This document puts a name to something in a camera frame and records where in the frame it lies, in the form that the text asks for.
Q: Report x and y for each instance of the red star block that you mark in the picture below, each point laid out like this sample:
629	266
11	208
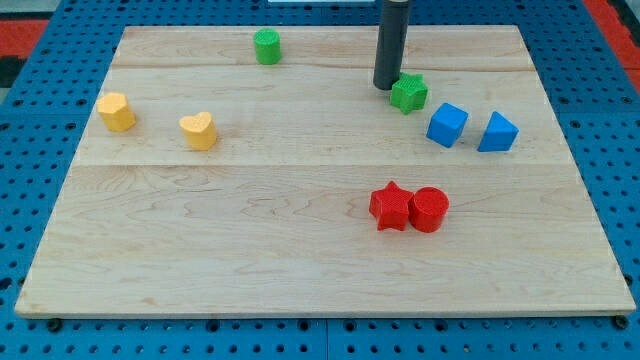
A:
390	207

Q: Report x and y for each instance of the green star block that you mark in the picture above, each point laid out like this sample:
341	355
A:
409	93

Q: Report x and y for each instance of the light wooden board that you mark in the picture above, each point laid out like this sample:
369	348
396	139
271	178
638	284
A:
273	220

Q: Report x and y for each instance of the red cylinder block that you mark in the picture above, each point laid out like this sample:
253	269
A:
427	209

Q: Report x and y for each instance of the yellow heart block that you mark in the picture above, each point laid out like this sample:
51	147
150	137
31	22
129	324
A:
199	131

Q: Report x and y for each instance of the blue cube block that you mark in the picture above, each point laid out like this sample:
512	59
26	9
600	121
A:
447	124

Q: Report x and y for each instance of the green cylinder block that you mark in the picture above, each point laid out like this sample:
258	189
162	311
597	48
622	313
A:
267	46

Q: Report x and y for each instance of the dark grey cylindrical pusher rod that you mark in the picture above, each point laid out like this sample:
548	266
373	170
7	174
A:
393	25

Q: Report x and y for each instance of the blue triangular prism block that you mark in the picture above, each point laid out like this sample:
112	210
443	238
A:
499	135

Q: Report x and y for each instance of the yellow hexagon block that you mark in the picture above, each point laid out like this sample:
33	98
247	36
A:
114	110

